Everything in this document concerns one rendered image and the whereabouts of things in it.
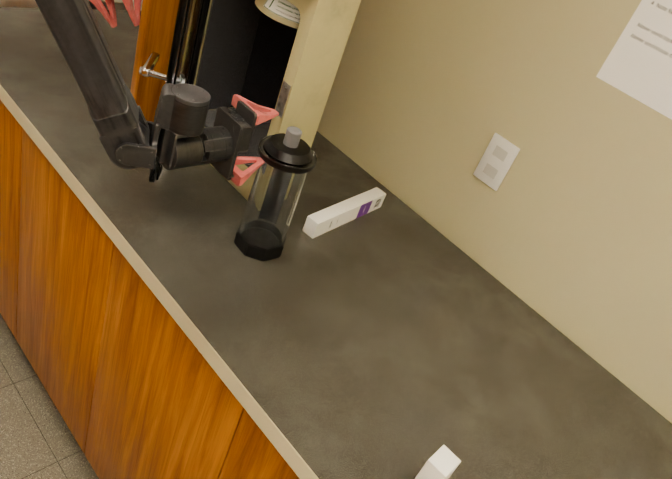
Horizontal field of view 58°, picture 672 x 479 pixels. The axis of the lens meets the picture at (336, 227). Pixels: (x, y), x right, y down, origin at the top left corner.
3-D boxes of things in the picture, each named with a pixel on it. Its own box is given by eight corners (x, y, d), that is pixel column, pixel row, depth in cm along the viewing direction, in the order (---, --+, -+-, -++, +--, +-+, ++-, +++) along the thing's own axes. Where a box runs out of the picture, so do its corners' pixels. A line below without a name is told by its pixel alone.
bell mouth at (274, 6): (301, -2, 135) (308, -27, 132) (355, 34, 127) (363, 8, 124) (237, -6, 123) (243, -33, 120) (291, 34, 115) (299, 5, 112)
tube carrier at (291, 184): (267, 219, 129) (295, 132, 117) (296, 252, 123) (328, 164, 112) (223, 228, 122) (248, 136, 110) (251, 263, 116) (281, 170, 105)
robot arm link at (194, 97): (117, 133, 95) (114, 163, 89) (126, 65, 89) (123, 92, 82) (194, 146, 100) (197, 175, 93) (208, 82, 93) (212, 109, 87)
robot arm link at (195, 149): (147, 157, 95) (167, 178, 92) (154, 119, 91) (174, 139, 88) (186, 152, 99) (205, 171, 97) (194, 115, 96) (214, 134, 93)
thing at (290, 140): (291, 144, 117) (300, 114, 114) (318, 172, 113) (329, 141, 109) (251, 149, 111) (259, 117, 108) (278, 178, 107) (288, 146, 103)
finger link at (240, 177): (281, 146, 105) (237, 153, 98) (271, 180, 109) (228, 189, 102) (258, 126, 108) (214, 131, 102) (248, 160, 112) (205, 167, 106)
